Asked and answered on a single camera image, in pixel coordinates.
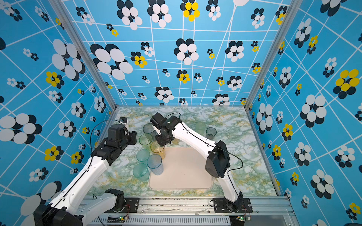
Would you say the tall green glass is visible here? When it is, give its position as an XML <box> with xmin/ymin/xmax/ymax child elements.
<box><xmin>139</xmin><ymin>134</ymin><xmax>154</xmax><ymax>152</ymax></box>

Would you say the tall amber glass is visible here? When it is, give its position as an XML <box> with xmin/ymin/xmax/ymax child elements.
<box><xmin>150</xmin><ymin>141</ymin><xmax>166</xmax><ymax>159</ymax></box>

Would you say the textured blue glass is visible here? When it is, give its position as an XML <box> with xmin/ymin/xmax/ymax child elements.
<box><xmin>147</xmin><ymin>154</ymin><xmax>164</xmax><ymax>176</ymax></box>

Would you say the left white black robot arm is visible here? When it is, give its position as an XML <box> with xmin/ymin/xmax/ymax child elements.
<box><xmin>34</xmin><ymin>124</ymin><xmax>137</xmax><ymax>226</ymax></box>

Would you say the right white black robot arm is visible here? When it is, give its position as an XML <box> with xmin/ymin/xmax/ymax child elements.
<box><xmin>150</xmin><ymin>113</ymin><xmax>247</xmax><ymax>213</ymax></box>

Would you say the cream plastic tray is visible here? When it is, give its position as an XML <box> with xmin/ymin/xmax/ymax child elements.
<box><xmin>149</xmin><ymin>147</ymin><xmax>213</xmax><ymax>190</ymax></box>

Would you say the tall grey glass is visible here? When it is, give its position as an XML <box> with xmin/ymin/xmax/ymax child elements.
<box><xmin>142</xmin><ymin>123</ymin><xmax>157</xmax><ymax>137</ymax></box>

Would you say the tall yellow glass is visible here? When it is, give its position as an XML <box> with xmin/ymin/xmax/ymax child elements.
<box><xmin>172</xmin><ymin>138</ymin><xmax>180</xmax><ymax>146</ymax></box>

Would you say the upper teal dotted glass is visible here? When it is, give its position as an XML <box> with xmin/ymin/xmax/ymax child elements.
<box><xmin>136</xmin><ymin>149</ymin><xmax>150</xmax><ymax>164</ymax></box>

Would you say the teal dotted glass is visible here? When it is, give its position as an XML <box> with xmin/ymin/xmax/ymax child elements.
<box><xmin>136</xmin><ymin>149</ymin><xmax>150</xmax><ymax>164</ymax></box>
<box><xmin>133</xmin><ymin>163</ymin><xmax>150</xmax><ymax>182</ymax></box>

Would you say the small light green glass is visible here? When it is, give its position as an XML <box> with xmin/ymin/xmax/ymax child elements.
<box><xmin>194</xmin><ymin>121</ymin><xmax>206</xmax><ymax>136</ymax></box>

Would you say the lower teal dotted glass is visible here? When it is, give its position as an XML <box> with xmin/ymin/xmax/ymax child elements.
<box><xmin>133</xmin><ymin>163</ymin><xmax>150</xmax><ymax>182</ymax></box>

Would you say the small grey glass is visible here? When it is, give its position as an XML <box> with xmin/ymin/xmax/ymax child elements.
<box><xmin>206</xmin><ymin>127</ymin><xmax>217</xmax><ymax>140</ymax></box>

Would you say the left green circuit board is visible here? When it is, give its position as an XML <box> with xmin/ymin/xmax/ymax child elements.
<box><xmin>107</xmin><ymin>216</ymin><xmax>129</xmax><ymax>223</ymax></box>

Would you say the green circuit board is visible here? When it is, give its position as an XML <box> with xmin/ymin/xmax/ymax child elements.
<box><xmin>229</xmin><ymin>216</ymin><xmax>246</xmax><ymax>224</ymax></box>
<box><xmin>107</xmin><ymin>216</ymin><xmax>129</xmax><ymax>223</ymax></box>

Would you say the right green circuit board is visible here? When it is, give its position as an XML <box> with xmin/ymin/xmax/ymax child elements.
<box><xmin>229</xmin><ymin>216</ymin><xmax>246</xmax><ymax>224</ymax></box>

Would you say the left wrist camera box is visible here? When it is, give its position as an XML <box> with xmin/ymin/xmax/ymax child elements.
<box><xmin>119</xmin><ymin>117</ymin><xmax>128</xmax><ymax>125</ymax></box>

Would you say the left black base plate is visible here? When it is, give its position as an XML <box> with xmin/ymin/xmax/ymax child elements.
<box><xmin>111</xmin><ymin>198</ymin><xmax>140</xmax><ymax>213</ymax></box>

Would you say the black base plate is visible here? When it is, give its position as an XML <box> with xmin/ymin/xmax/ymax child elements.
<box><xmin>111</xmin><ymin>198</ymin><xmax>140</xmax><ymax>213</ymax></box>
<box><xmin>211</xmin><ymin>198</ymin><xmax>253</xmax><ymax>214</ymax></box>

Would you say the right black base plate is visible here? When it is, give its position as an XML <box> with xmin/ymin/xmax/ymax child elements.
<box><xmin>211</xmin><ymin>198</ymin><xmax>253</xmax><ymax>214</ymax></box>

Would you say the left aluminium corner post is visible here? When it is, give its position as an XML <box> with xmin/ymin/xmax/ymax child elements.
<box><xmin>49</xmin><ymin>0</ymin><xmax>117</xmax><ymax>111</ymax></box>

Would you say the aluminium corner post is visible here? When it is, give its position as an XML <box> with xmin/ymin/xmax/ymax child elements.
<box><xmin>245</xmin><ymin>0</ymin><xmax>303</xmax><ymax>110</ymax></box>
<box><xmin>49</xmin><ymin>0</ymin><xmax>117</xmax><ymax>111</ymax></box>

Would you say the aluminium front rail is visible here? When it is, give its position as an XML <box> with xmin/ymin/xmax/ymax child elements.
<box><xmin>56</xmin><ymin>195</ymin><xmax>300</xmax><ymax>226</ymax></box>

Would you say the right aluminium corner post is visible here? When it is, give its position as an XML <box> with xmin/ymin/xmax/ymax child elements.
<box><xmin>245</xmin><ymin>0</ymin><xmax>303</xmax><ymax>110</ymax></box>

